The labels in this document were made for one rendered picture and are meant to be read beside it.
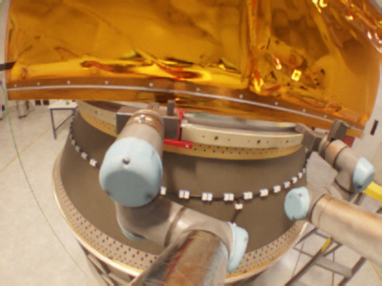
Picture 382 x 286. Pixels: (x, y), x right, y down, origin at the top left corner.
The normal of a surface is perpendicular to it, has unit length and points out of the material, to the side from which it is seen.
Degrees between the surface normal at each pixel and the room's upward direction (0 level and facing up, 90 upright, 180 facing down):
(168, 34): 87
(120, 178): 90
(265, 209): 62
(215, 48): 89
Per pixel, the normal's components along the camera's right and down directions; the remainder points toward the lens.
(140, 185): 0.10, 0.45
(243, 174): 0.24, -0.01
